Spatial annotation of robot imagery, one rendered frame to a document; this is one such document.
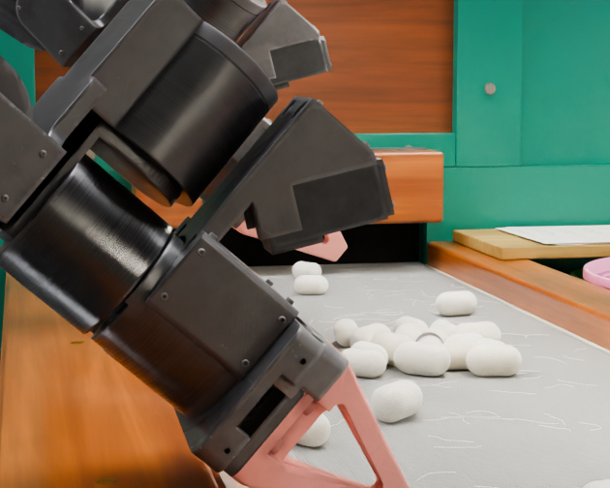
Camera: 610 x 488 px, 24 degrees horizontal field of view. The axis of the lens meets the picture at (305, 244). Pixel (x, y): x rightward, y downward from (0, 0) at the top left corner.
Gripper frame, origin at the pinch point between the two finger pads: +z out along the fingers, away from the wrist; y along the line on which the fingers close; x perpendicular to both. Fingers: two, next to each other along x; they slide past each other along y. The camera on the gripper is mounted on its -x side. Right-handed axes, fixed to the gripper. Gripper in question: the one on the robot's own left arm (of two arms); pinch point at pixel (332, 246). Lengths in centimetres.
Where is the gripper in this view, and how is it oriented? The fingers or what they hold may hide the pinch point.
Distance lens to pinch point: 99.2
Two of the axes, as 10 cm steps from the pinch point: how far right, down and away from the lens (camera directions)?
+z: 7.5, 6.2, 2.3
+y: -1.9, -1.2, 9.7
